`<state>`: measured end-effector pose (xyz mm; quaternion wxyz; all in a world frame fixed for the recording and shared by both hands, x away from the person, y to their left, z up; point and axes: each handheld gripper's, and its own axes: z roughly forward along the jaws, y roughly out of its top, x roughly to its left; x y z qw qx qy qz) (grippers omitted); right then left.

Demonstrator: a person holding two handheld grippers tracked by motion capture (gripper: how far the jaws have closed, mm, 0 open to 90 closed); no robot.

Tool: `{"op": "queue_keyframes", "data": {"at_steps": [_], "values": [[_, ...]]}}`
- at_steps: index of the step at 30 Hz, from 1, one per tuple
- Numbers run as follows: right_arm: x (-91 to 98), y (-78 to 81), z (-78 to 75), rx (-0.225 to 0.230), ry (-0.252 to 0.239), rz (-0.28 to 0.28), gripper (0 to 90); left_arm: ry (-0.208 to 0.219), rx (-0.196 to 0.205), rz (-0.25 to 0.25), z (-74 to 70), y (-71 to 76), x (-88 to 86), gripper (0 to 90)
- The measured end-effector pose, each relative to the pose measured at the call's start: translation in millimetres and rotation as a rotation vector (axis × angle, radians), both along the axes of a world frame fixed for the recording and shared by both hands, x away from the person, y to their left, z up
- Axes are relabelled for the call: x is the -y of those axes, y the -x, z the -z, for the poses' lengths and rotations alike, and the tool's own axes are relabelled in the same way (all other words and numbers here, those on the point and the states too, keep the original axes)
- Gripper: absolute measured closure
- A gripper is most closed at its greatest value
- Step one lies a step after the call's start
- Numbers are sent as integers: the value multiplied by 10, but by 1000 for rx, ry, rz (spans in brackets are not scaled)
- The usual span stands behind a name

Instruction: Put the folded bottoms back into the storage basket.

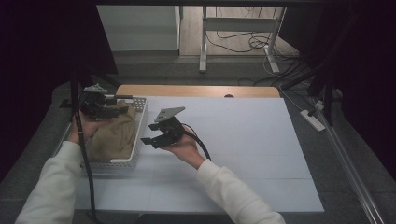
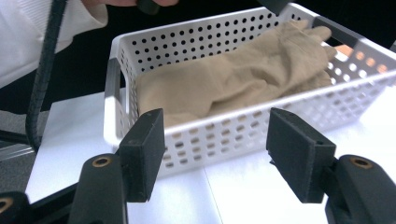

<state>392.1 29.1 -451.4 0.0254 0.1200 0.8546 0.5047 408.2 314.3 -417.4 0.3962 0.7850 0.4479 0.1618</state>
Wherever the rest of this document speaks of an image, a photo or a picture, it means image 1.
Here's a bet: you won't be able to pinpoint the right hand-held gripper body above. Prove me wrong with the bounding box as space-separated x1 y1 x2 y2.
151 106 187 149

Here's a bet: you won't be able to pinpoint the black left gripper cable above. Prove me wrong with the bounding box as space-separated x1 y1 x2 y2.
73 92 103 224

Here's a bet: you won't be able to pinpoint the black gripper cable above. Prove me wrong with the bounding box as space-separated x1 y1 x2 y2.
73 92 103 224
181 122 213 162

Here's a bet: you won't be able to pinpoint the person's left hand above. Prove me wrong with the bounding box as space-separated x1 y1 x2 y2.
67 110 107 145

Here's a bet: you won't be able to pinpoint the person's right hand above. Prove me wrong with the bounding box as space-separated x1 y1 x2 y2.
160 125 207 171

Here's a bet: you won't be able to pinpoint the aluminium rail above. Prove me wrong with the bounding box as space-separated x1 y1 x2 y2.
311 99 387 224
50 120 75 159

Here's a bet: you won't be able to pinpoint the white metal desk frame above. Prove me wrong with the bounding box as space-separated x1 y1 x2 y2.
199 6 288 75

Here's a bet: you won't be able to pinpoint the dark curtain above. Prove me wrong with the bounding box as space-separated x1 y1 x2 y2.
0 0 119 183
279 0 396 174

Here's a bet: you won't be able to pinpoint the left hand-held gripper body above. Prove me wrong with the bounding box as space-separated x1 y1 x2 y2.
78 83 110 121

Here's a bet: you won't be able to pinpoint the tangle of black floor cables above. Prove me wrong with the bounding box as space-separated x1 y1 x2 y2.
205 6 312 89

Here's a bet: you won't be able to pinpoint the white cabinet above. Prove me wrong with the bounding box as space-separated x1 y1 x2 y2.
96 4 183 52

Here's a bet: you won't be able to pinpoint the white foam board mat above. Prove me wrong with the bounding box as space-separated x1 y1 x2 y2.
74 95 325 215

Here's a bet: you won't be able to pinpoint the white power strip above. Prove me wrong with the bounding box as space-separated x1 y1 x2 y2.
299 109 327 133

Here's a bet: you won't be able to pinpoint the khaki pants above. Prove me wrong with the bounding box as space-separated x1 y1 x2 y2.
88 100 138 161

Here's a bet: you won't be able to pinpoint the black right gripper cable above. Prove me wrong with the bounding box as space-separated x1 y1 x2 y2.
181 122 213 162

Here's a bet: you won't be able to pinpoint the white power cable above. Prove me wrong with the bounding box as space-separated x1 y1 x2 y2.
278 85 305 112

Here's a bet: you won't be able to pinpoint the white perforated plastic basket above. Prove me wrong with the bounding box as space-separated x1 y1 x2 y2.
60 95 149 175

